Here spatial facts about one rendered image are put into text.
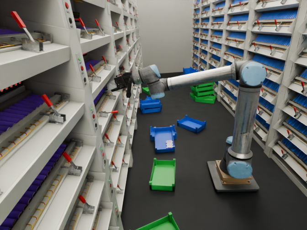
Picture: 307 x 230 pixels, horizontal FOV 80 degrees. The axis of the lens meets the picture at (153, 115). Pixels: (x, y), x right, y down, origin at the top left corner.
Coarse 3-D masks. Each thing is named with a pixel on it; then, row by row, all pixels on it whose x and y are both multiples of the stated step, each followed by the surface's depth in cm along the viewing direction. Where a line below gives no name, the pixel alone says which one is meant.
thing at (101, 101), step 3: (105, 93) 125; (102, 96) 120; (105, 96) 123; (102, 99) 115; (99, 102) 111; (102, 102) 115; (105, 102) 116; (96, 105) 106; (99, 105) 107; (96, 108) 103; (99, 108) 108; (96, 111) 101
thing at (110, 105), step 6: (108, 96) 128; (108, 102) 119; (114, 102) 121; (108, 108) 111; (114, 108) 121; (96, 114) 102; (108, 114) 105; (102, 120) 97; (108, 120) 103; (102, 126) 92; (102, 132) 89
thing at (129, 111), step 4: (132, 100) 218; (128, 104) 203; (132, 104) 220; (128, 108) 205; (132, 108) 210; (128, 112) 198; (128, 116) 190; (128, 120) 181; (128, 124) 176; (128, 128) 166
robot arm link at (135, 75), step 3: (132, 72) 117; (135, 72) 116; (132, 75) 115; (135, 75) 115; (138, 75) 115; (135, 78) 115; (138, 78) 115; (135, 81) 116; (138, 81) 116; (141, 81) 117
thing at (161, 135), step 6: (156, 132) 211; (162, 132) 210; (168, 132) 209; (156, 138) 204; (162, 138) 204; (168, 138) 203; (156, 144) 198; (162, 144) 198; (174, 144) 190; (156, 150) 188; (162, 150) 188; (168, 150) 188; (174, 150) 189
